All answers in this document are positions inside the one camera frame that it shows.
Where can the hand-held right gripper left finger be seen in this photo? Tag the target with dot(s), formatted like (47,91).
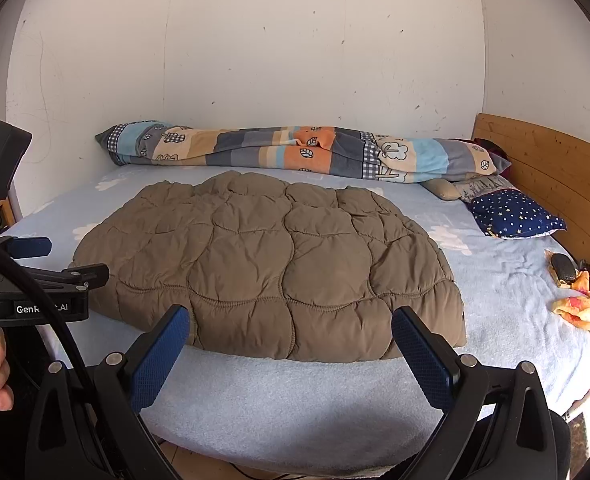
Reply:
(157,360)

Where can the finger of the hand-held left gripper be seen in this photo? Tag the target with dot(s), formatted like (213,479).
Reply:
(82,276)
(30,247)

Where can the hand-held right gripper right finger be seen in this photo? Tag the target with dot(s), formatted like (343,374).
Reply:
(422,360)

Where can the brown quilted jacket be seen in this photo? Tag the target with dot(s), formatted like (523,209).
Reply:
(275,260)

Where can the wooden side table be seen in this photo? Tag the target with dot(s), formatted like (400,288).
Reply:
(7,212)

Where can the blue cloud bed sheet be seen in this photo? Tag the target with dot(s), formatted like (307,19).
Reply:
(505,300)

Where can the yellow floral cloth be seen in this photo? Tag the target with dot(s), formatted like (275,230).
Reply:
(582,307)

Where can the black oval object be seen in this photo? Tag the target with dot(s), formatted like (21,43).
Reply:
(564,267)

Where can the small beige pillow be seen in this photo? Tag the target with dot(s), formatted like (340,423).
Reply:
(440,189)

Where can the navy star pillow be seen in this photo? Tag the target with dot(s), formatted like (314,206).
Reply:
(515,212)

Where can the grey printed pillow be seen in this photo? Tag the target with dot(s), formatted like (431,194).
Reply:
(485,186)

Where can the dark red cloth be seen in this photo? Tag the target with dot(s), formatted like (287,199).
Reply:
(492,150)

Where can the rolled patchwork quilt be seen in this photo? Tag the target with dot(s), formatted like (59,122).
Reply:
(265,147)

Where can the wooden headboard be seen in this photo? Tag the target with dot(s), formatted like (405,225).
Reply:
(550,170)

